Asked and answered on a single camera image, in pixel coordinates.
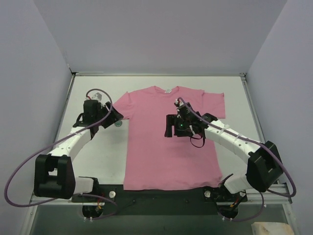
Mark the round green brooch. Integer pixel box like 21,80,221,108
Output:
114,120,122,127

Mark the pink t-shirt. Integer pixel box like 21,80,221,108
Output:
113,86,225,190

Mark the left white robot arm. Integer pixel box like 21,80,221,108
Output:
34,99,123,201

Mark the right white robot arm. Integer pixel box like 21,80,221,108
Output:
164,102,283,194

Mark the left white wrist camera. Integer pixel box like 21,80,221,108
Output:
87,92,102,102

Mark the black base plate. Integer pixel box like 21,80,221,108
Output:
71,185,247,215

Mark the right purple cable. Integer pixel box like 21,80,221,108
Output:
177,96,296,222

